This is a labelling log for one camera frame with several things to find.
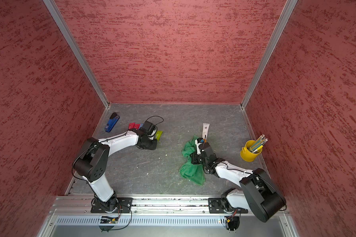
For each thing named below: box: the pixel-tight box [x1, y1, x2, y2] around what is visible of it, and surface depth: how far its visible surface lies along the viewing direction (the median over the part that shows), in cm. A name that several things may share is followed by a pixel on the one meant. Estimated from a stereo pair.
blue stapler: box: [104, 112, 121, 133], surface depth 108 cm
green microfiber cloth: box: [178, 134, 206, 186], surface depth 85 cm
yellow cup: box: [240, 139, 263, 162], surface depth 87 cm
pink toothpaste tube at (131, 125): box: [128, 122, 136, 130], surface depth 109 cm
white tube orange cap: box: [202, 122, 211, 143], surface depth 105 cm
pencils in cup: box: [249, 134, 268, 154], surface depth 85 cm
